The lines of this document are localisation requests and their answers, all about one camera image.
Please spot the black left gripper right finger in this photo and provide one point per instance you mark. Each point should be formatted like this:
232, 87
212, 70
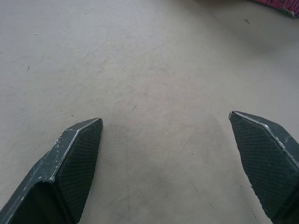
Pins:
264, 163

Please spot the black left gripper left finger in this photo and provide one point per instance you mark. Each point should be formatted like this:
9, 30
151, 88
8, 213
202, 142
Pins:
58, 177

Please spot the pink red cloth item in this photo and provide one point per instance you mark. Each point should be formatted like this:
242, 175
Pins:
283, 4

